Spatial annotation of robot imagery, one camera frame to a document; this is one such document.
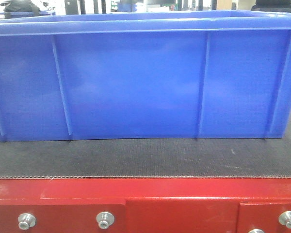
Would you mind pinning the red conveyor frame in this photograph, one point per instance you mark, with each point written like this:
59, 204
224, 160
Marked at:
146, 205

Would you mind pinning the blue plastic bin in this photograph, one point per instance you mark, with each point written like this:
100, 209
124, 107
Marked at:
202, 74

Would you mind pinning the silver frame bolt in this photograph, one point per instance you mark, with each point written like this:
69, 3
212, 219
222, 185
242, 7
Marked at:
256, 231
285, 219
26, 221
105, 220

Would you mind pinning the black conveyor belt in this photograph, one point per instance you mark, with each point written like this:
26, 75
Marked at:
162, 157

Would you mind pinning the silver frame bolt bottom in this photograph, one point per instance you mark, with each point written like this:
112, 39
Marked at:
256, 231

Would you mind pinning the black bag in background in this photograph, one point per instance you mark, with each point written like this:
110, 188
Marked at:
12, 6

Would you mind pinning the silver frame bolt right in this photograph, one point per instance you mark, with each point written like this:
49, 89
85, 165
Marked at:
285, 219

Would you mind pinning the silver frame bolt middle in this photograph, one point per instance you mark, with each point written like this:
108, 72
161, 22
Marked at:
105, 220

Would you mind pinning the silver frame bolt left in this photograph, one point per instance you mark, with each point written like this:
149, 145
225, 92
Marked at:
26, 221

